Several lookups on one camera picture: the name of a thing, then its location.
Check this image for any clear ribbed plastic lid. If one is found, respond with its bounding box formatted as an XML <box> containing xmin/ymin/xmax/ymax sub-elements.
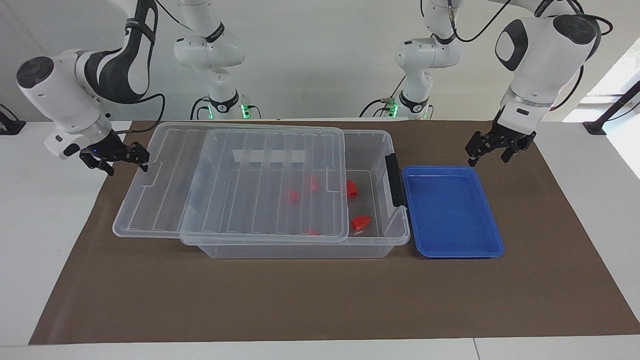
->
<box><xmin>112</xmin><ymin>121</ymin><xmax>350</xmax><ymax>246</ymax></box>

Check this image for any blue plastic tray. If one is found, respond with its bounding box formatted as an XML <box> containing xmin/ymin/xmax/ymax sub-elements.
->
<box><xmin>401</xmin><ymin>165</ymin><xmax>505</xmax><ymax>259</ymax></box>

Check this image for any clear plastic storage box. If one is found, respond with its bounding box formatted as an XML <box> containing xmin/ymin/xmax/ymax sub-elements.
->
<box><xmin>179</xmin><ymin>129</ymin><xmax>412</xmax><ymax>260</ymax></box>

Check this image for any black stand with pole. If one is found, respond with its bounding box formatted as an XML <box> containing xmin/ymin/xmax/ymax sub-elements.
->
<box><xmin>582</xmin><ymin>80</ymin><xmax>640</xmax><ymax>136</ymax></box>

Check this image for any black table clamp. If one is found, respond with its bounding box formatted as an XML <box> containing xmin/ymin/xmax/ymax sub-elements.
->
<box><xmin>0</xmin><ymin>104</ymin><xmax>27</xmax><ymax>136</ymax></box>

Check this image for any bright window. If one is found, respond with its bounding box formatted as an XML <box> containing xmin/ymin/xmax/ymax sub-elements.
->
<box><xmin>585</xmin><ymin>37</ymin><xmax>640</xmax><ymax>98</ymax></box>

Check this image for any brown table mat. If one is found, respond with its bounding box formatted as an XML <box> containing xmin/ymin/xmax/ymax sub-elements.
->
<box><xmin>28</xmin><ymin>119</ymin><xmax>640</xmax><ymax>346</ymax></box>

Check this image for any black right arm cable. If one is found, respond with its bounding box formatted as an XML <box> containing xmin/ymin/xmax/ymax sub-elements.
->
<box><xmin>117</xmin><ymin>92</ymin><xmax>167</xmax><ymax>134</ymax></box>

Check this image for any black base cable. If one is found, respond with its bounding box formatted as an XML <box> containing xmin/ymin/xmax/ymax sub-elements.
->
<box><xmin>190</xmin><ymin>96</ymin><xmax>213</xmax><ymax>121</ymax></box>
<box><xmin>359</xmin><ymin>75</ymin><xmax>407</xmax><ymax>119</ymax></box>

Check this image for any black box latch handle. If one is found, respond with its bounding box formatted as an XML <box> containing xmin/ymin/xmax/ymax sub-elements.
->
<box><xmin>384</xmin><ymin>152</ymin><xmax>407</xmax><ymax>208</ymax></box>

